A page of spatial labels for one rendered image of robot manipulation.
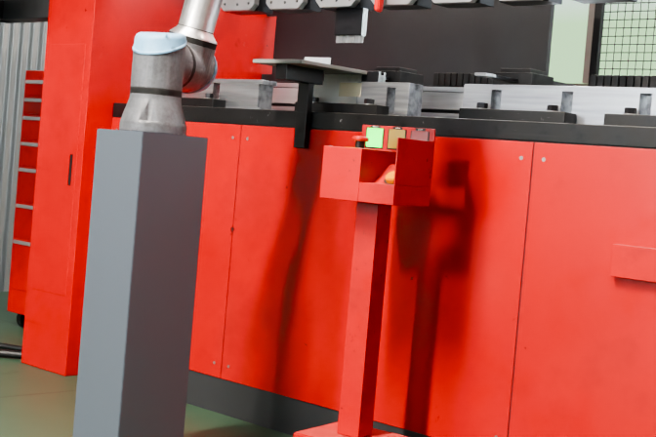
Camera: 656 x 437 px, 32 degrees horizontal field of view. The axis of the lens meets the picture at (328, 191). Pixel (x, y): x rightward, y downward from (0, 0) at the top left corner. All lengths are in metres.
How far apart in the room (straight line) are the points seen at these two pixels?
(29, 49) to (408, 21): 2.44
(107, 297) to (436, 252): 0.80
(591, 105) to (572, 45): 2.37
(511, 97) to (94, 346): 1.16
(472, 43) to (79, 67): 1.24
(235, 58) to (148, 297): 1.69
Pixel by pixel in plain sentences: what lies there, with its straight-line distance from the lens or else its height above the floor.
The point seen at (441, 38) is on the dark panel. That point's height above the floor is 1.16.
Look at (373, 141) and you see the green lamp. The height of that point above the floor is 0.80.
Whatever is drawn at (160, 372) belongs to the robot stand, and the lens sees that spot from 2.62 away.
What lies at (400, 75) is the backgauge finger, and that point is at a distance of 3.34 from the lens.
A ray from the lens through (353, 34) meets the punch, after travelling 3.23.
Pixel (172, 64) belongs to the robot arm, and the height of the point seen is 0.93.
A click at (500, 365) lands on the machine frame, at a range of 2.73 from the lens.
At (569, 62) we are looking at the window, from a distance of 5.11.
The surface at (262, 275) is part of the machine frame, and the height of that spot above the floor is 0.41.
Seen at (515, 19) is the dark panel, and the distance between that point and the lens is 3.53.
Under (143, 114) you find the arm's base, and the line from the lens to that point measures 2.58.
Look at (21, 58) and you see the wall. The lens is 5.69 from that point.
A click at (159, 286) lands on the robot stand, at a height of 0.44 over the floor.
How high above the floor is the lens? 0.74
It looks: 1 degrees down
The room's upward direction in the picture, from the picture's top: 5 degrees clockwise
